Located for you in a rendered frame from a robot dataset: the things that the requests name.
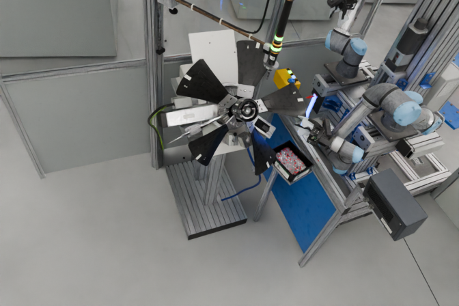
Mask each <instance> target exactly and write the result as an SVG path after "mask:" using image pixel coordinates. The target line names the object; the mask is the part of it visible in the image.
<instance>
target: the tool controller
mask: <svg viewBox="0 0 459 306"><path fill-rule="evenodd" d="M363 196H364V198H363V201H364V202H367V203H368V204H369V205H368V206H367V207H368V208H369V209H370V210H371V209H372V210H373V211H374V212H375V214H376V216H377V217H378V218H379V220H380V221H381V223H382V224H383V225H384V227H385V229H386V230H387V231H388V233H389V235H390V236H391V237H392V239H393V240H394V241H397V240H399V239H402V238H404V237H406V236H409V235H411V234H414V233H415V232H416V231H417V230H418V228H419V227H420V226H421V225H422V224H423V222H424V221H425V220H426V219H427V218H428V215H427V214H426V212H425V211H424V210H423V208H422V207H421V206H420V205H419V204H418V202H417V201H416V199H415V198H414V197H413V196H412V195H411V193H410V192H409V191H408V189H407V188H406V187H405V186H404V184H403V183H402V181H401V180H400V179H399V178H398V177H397V175H396V174H395V173H394V171H393V170H392V168H388V169H386V170H384V171H381V172H379V173H376V174H374V175H372V176H370V178H369V180H368V182H367V184H366V186H365V189H364V191H363Z"/></svg>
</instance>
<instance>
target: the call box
mask: <svg viewBox="0 0 459 306"><path fill-rule="evenodd" d="M286 69H287V68H285V69H280V70H276V72H275V75H274V79H273V81H274V82H275V84H276V86H277V87H278V88H279V89H281V88H282V87H285V86H286V85H288V84H290V82H289V81H288V80H289V79H290V78H292V76H291V75H290V73H289V72H288V71H287V70H286ZM294 84H295V86H296V87H297V88H298V89H299V87H300V85H301V84H300V82H299V81H295V82H294Z"/></svg>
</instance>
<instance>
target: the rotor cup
mask: <svg viewBox="0 0 459 306"><path fill-rule="evenodd" d="M235 97H237V98H238V100H237V101H236V102H235V103H234V104H233V105H232V106H231V107H230V108H226V112H227V115H228V117H229V118H230V117H231V116H232V115H233V114H234V116H235V118H236V121H237V122H251V121H253V120H254V119H255V118H256V117H257V116H258V113H259V107H258V104H257V102H256V101H254V100H253V99H251V98H245V97H240V96H237V95H235ZM236 104H238V105H236ZM248 108H249V109H250V112H247V111H246V110H247V109H248ZM238 118H240V119H238Z"/></svg>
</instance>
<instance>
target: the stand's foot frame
mask: <svg viewBox="0 0 459 306"><path fill-rule="evenodd" d="M194 171H195V160H193V161H187V162H184V163H178V164H175V165H169V166H166V173H167V177H168V179H169V183H170V186H171V189H172V192H173V196H174V199H175V201H176V205H177V207H178V212H179V214H180V218H181V220H182V224H183V227H184V231H185V233H186V237H187V239H188V240H191V239H194V238H198V237H201V236H205V235H208V234H212V233H215V232H219V231H221V230H226V229H228V228H231V227H235V226H237V225H242V224H244V223H246V222H247V216H246V214H245V211H244V209H243V207H242V204H241V202H240V200H239V198H238V196H235V197H233V198H230V199H226V200H224V201H221V200H222V199H224V198H226V197H230V196H232V195H235V194H236V191H235V189H234V186H233V184H232V181H231V180H230V177H229V175H228V173H227V170H226V168H225V166H223V172H222V175H221V181H220V185H219V191H218V195H217V200H216V203H212V204H209V205H206V206H205V205H204V202H203V197H204V189H205V184H206V178H205V179H204V178H203V179H202V180H199V181H198V180H197V181H195V179H194Z"/></svg>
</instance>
